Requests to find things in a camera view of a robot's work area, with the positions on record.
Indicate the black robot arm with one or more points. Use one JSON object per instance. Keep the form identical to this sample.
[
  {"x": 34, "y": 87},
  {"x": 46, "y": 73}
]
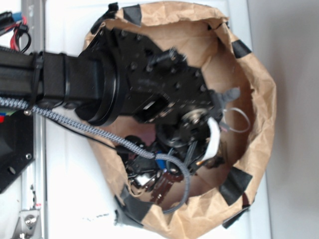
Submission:
[{"x": 50, "y": 80}]

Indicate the white plastic board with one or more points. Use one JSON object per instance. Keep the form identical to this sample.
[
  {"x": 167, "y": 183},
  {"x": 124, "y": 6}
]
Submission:
[{"x": 79, "y": 202}]

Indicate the aluminium rail frame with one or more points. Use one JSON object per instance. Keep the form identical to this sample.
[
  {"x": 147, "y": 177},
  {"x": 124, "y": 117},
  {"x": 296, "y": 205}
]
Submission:
[{"x": 33, "y": 178}]

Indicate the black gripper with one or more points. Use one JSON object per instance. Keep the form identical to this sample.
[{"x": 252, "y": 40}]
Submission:
[{"x": 140, "y": 80}]

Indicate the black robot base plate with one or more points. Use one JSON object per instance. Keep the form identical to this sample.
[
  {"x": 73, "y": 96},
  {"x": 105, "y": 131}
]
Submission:
[{"x": 16, "y": 147}]

